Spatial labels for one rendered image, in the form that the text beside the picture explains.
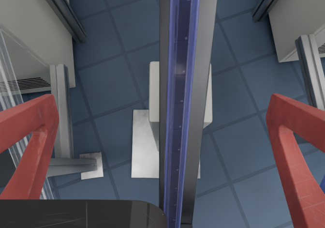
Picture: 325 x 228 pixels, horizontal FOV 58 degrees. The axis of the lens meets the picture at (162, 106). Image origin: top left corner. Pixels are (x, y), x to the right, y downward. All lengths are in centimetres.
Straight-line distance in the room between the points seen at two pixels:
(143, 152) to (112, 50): 42
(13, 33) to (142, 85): 57
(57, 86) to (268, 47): 81
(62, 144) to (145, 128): 37
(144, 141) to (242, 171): 38
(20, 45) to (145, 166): 59
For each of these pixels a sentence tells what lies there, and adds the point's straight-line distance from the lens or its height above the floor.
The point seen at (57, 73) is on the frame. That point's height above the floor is 31.
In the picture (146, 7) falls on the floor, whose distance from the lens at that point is 126.
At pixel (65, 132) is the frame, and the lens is 82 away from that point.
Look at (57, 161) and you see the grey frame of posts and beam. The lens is 72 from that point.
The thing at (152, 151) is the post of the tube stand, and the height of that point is 1.
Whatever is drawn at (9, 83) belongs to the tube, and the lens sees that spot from 19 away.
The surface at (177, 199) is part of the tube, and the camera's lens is 23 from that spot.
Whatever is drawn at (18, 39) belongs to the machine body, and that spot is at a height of 49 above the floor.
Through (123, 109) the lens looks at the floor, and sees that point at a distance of 112.
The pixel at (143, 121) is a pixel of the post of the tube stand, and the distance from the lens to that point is 110.
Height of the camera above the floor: 110
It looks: 79 degrees down
